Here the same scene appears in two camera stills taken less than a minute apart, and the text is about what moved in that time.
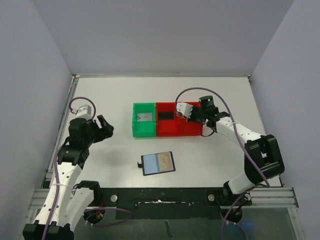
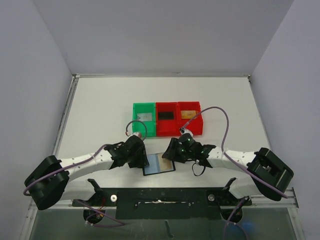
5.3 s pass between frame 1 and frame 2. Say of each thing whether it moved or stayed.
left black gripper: moved
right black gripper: moved
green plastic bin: stayed
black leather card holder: stayed
